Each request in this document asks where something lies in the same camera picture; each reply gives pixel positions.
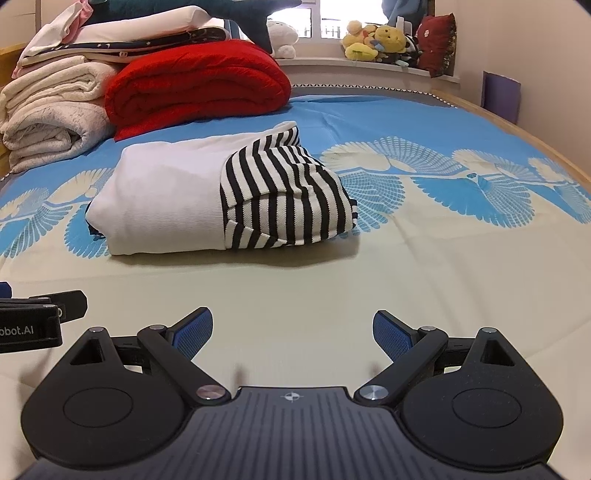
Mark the window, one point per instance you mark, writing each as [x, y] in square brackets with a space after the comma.
[341, 16]

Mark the red folded blanket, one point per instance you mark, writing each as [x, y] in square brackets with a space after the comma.
[194, 83]

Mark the white pink folded cloth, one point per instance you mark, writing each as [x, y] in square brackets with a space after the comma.
[51, 37]

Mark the dark red cushion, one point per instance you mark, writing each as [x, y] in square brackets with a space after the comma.
[436, 44]

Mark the white pillow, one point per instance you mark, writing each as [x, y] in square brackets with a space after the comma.
[152, 25]

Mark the black white striped hooded top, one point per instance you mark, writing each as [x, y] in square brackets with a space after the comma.
[161, 198]

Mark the blue cream printed bed sheet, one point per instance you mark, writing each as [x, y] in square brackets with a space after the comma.
[415, 286]

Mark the wooden bed frame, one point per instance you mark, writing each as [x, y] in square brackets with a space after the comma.
[554, 154]

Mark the dark teal shark plush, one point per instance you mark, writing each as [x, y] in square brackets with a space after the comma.
[249, 23]

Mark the purple board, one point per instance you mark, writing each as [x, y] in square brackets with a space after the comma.
[501, 97]

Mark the yellow duck plush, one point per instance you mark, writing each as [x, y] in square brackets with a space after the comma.
[358, 48]

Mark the dark star print folded blanket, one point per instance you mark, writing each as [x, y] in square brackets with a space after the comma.
[175, 39]

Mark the white plush toy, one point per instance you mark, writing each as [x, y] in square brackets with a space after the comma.
[281, 37]

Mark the blue curtain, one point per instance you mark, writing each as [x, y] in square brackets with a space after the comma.
[404, 9]

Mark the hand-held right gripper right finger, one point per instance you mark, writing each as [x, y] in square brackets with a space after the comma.
[392, 337]

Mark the striped bee plush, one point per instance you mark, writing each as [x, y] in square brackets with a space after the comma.
[411, 53]

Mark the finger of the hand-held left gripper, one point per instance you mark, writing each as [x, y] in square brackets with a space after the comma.
[74, 304]
[4, 290]

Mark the white speckled folded quilt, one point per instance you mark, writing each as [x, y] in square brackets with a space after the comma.
[51, 129]

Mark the white window sill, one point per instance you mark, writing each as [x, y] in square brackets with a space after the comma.
[346, 69]

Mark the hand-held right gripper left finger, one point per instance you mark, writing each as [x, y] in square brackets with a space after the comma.
[194, 334]

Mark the yellow bear plush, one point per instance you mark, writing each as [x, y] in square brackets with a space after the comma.
[390, 41]

